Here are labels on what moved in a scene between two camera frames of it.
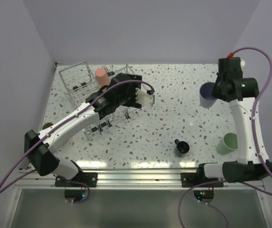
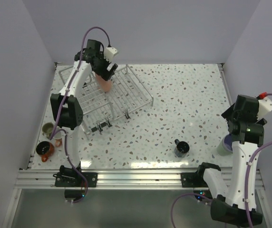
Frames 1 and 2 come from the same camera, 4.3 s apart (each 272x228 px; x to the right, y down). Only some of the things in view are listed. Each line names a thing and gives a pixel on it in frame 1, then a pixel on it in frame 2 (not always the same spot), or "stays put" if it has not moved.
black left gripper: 132,102 to 105,74
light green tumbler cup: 229,143 stays put
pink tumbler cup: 102,77 stays put
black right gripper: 215,92 to 228,114
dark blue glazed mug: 182,147 stays put
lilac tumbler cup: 207,99 to 227,143
